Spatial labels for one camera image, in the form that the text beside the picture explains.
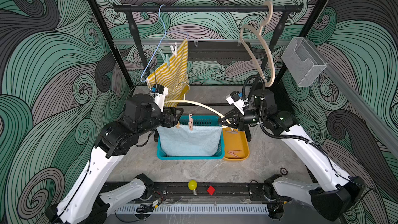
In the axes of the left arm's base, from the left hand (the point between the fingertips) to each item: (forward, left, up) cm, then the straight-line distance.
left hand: (177, 108), depth 59 cm
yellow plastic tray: (+1, -30, -38) cm, 48 cm away
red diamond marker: (-22, -15, -37) cm, 46 cm away
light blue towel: (-2, 0, -25) cm, 26 cm away
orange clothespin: (-1, +1, -10) cm, 11 cm away
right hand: (-2, -16, -7) cm, 18 cm away
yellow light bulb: (-20, -6, -36) cm, 42 cm away
